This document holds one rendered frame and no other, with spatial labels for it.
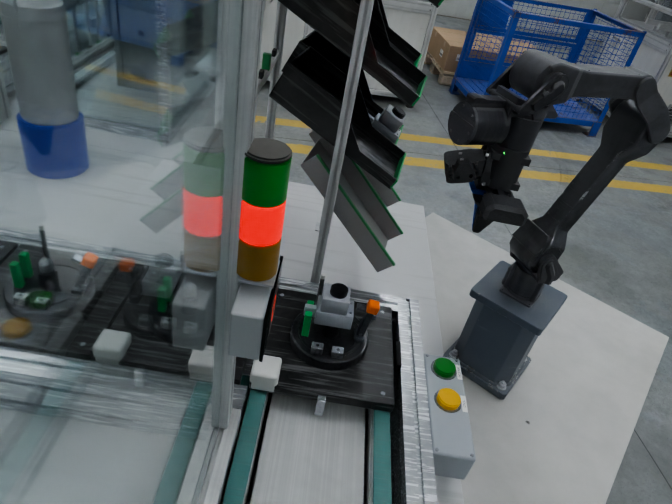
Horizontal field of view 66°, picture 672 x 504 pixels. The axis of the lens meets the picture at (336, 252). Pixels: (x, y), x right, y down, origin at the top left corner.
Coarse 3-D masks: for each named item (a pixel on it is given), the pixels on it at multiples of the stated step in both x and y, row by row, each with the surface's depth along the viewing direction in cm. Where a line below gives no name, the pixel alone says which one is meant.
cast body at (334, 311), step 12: (324, 288) 88; (336, 288) 87; (348, 288) 89; (324, 300) 86; (336, 300) 86; (348, 300) 86; (312, 312) 90; (324, 312) 87; (336, 312) 87; (348, 312) 88; (324, 324) 89; (336, 324) 89; (348, 324) 88
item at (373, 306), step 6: (372, 300) 89; (360, 306) 89; (366, 306) 89; (372, 306) 88; (378, 306) 88; (366, 312) 89; (372, 312) 88; (366, 318) 89; (360, 324) 91; (366, 324) 90; (360, 330) 91
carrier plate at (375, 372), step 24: (288, 312) 98; (360, 312) 102; (384, 312) 103; (288, 336) 93; (384, 336) 97; (288, 360) 89; (384, 360) 92; (288, 384) 85; (312, 384) 86; (336, 384) 86; (360, 384) 87; (384, 384) 88; (384, 408) 86
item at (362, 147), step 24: (312, 48) 100; (288, 72) 90; (312, 72) 102; (336, 72) 101; (288, 96) 93; (312, 96) 92; (336, 96) 104; (360, 96) 103; (312, 120) 94; (336, 120) 93; (360, 120) 105; (360, 144) 102; (384, 144) 107; (384, 168) 102
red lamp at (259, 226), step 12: (240, 216) 55; (252, 216) 54; (264, 216) 54; (276, 216) 55; (240, 228) 56; (252, 228) 55; (264, 228) 55; (276, 228) 56; (252, 240) 56; (264, 240) 56; (276, 240) 57
